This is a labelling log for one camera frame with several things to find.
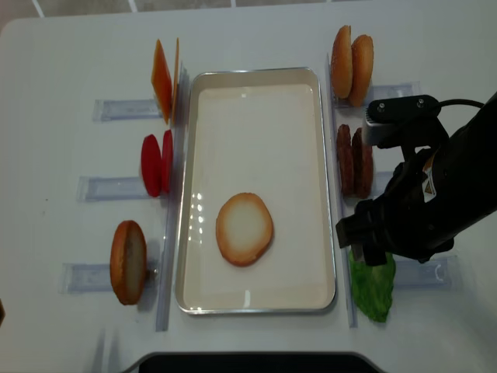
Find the right top bun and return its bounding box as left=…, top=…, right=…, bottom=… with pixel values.
left=348, top=34, right=374, bottom=106

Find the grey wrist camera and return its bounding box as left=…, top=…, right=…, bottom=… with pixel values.
left=362, top=95, right=449, bottom=148

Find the right meat patty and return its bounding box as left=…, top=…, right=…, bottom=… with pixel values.
left=352, top=127, right=374, bottom=199

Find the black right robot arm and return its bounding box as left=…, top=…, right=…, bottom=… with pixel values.
left=335, top=95, right=496, bottom=266

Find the rear cheese slice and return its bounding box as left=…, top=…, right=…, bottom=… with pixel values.
left=151, top=40, right=172, bottom=123

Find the black cable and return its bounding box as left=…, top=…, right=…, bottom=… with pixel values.
left=437, top=99, right=486, bottom=109

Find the clear right acrylic rack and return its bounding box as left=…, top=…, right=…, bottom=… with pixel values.
left=325, top=56, right=457, bottom=328

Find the black base at bottom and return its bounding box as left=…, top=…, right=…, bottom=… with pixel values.
left=131, top=352, right=382, bottom=372

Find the green lettuce leaf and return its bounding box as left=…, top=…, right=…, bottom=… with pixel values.
left=349, top=251, right=396, bottom=323

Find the clear acrylic rack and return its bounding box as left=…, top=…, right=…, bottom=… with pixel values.
left=60, top=64, right=191, bottom=332
left=325, top=56, right=457, bottom=328

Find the rear tomato slice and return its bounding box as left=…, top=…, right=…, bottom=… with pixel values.
left=141, top=134, right=162, bottom=197

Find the meat patty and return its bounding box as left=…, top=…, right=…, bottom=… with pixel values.
left=336, top=124, right=354, bottom=197
left=352, top=127, right=374, bottom=199

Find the cheese slice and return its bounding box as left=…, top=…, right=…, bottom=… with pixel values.
left=171, top=37, right=179, bottom=126
left=151, top=40, right=172, bottom=123

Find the left top bun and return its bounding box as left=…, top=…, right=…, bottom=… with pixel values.
left=331, top=25, right=353, bottom=99

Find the bun slice on tray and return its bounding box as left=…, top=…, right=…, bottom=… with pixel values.
left=215, top=193, right=273, bottom=267

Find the white metal tray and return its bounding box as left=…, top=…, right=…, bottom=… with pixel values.
left=175, top=68, right=336, bottom=315

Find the front tomato slice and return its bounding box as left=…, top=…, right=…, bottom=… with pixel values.
left=161, top=130, right=174, bottom=193

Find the tomato slice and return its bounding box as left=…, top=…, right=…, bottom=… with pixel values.
left=141, top=134, right=162, bottom=197
left=161, top=130, right=174, bottom=193

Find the clear left acrylic rack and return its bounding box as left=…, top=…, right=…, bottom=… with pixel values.
left=60, top=64, right=191, bottom=332

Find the bun slice on left rack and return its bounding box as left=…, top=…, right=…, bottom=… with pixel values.
left=109, top=220, right=147, bottom=305

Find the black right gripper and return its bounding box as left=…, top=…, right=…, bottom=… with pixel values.
left=335, top=144, right=496, bottom=267

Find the front cheese slice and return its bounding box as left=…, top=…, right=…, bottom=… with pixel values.
left=171, top=37, right=179, bottom=126

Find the left meat patty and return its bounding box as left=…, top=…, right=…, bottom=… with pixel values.
left=336, top=124, right=354, bottom=197

